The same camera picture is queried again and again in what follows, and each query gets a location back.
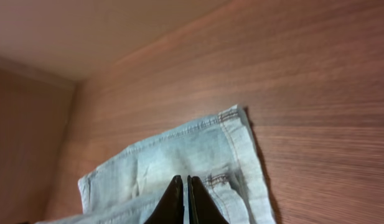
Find light blue denim shorts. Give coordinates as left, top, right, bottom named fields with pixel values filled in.
left=34, top=104, right=276, bottom=224

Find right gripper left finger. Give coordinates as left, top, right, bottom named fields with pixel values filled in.
left=144, top=175, right=184, bottom=224

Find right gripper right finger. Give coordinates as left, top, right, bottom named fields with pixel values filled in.
left=187, top=175, right=228, bottom=224

